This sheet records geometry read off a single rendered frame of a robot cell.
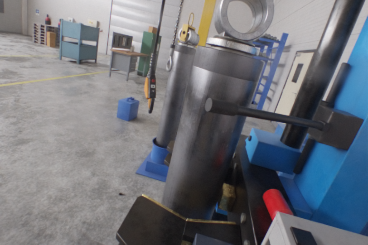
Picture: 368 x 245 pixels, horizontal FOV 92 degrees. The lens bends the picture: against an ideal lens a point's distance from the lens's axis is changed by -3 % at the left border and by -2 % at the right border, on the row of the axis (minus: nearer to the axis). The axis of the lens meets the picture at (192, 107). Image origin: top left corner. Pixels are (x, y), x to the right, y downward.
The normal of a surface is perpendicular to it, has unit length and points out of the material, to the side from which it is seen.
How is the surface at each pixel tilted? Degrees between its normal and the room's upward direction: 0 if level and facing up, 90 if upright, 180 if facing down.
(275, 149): 90
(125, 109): 90
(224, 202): 90
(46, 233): 0
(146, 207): 0
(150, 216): 0
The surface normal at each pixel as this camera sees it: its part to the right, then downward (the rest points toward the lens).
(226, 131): 0.26, 0.34
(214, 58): -0.53, 0.13
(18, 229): 0.23, -0.93
